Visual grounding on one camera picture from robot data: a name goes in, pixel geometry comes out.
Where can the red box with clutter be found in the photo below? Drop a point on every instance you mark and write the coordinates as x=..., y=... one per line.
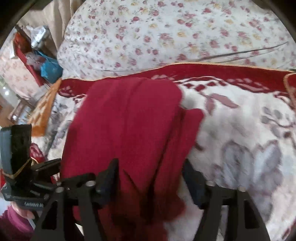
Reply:
x=31, y=59

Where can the blue plastic bag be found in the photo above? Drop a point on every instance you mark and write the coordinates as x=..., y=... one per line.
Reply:
x=50, y=69

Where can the beige curtain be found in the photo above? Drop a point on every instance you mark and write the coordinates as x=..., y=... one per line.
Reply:
x=53, y=14

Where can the person's left hand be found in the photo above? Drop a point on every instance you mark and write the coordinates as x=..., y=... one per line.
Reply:
x=22, y=212

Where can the orange patterned blanket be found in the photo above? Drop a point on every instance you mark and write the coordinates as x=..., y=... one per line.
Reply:
x=40, y=116

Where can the floral white bed sheet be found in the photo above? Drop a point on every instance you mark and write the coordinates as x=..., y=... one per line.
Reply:
x=116, y=38

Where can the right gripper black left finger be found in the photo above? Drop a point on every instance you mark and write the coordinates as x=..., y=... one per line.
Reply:
x=72, y=211

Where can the red and white floral blanket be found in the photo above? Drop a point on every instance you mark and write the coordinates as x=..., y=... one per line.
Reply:
x=247, y=137

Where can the dark red knit garment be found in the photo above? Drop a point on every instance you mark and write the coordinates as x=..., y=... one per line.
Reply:
x=140, y=122

